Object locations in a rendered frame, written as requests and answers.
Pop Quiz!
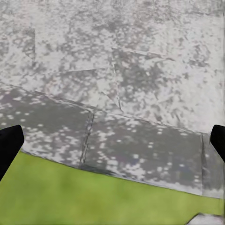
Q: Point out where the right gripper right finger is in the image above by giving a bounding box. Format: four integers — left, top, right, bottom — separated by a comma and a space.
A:
210, 124, 225, 162

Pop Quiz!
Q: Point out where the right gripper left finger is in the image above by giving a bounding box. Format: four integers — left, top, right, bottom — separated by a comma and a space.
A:
0, 125, 24, 181

